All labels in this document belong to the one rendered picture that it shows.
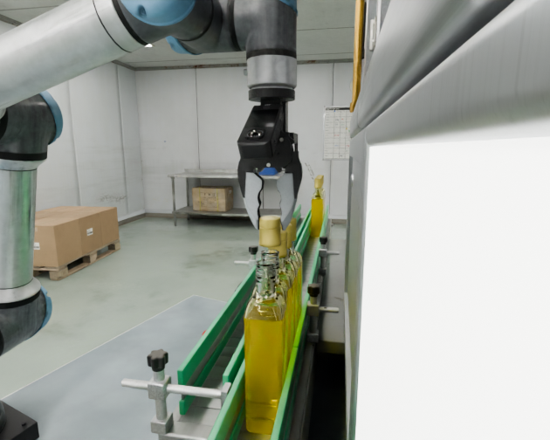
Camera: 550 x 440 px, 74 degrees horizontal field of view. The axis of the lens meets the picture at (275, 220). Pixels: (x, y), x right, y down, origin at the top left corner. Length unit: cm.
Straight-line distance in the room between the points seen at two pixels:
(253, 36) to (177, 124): 653
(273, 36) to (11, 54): 33
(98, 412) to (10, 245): 39
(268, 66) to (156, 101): 675
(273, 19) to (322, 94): 593
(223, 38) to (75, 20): 19
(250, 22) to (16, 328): 72
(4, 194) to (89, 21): 40
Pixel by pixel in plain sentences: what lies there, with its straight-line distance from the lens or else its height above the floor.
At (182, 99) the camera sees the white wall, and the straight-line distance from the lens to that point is 706.
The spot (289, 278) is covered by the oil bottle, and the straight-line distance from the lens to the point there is 64.
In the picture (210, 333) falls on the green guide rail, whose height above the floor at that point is 96.
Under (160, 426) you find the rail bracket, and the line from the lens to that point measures 64.
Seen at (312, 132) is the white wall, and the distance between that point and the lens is 644.
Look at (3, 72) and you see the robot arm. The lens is 59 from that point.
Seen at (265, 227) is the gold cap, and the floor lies 118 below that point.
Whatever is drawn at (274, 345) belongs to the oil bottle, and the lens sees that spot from 54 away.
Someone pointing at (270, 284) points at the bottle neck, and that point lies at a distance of 52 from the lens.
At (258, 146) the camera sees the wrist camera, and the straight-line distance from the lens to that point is 47.
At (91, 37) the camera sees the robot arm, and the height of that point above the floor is 143.
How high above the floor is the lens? 130
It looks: 11 degrees down
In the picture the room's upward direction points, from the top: straight up
